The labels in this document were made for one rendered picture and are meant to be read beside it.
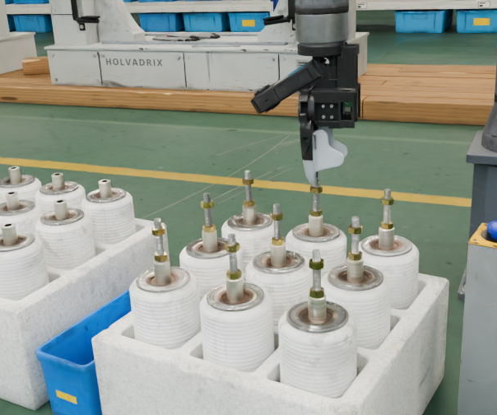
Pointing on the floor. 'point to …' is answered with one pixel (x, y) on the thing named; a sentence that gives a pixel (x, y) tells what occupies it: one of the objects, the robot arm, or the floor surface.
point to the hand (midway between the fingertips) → (310, 176)
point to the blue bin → (78, 361)
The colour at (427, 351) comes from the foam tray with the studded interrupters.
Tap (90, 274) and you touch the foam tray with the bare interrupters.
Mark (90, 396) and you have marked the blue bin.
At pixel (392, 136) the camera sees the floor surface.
